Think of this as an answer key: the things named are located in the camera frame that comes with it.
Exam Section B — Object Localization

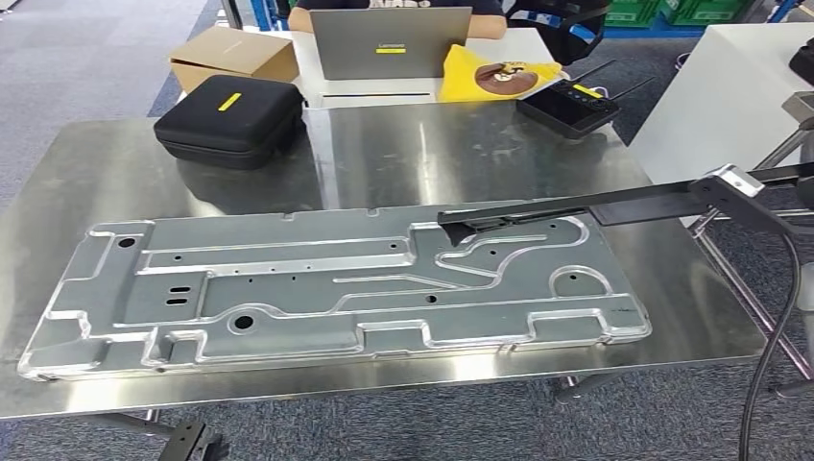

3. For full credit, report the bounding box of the stainless steel workbench table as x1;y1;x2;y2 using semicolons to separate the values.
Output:
0;100;769;440
689;90;814;400

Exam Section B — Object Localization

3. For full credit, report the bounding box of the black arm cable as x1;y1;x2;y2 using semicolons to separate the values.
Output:
737;230;803;461

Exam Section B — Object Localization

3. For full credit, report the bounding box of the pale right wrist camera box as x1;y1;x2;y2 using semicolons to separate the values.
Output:
704;163;766;199

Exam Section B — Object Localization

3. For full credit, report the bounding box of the black zipped carry case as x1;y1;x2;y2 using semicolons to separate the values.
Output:
153;74;306;172

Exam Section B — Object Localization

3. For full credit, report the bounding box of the black tray with tools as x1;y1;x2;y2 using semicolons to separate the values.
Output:
515;59;657;141

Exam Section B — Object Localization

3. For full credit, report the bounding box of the long black plastic panel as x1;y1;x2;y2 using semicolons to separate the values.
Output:
437;161;814;250

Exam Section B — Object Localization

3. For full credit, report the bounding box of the black bag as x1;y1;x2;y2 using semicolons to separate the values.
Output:
788;36;814;87

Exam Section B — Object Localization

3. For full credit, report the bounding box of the brown cardboard box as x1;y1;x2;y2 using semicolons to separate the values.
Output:
168;25;301;95

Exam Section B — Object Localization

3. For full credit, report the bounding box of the grey laptop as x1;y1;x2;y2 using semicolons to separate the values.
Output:
309;6;474;82

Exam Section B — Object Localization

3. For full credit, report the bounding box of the green plastic crate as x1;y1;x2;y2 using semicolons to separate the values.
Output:
604;0;662;28
660;0;753;27

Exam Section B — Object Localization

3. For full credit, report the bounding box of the silver stamped metal panel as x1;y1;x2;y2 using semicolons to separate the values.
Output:
17;202;653;383

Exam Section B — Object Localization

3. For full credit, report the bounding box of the seated person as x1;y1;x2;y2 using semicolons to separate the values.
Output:
287;0;509;40

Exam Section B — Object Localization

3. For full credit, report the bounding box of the yellow sheet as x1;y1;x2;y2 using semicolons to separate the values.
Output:
437;42;564;105

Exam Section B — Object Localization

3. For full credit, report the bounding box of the black office chair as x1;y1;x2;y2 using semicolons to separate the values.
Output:
505;0;611;68

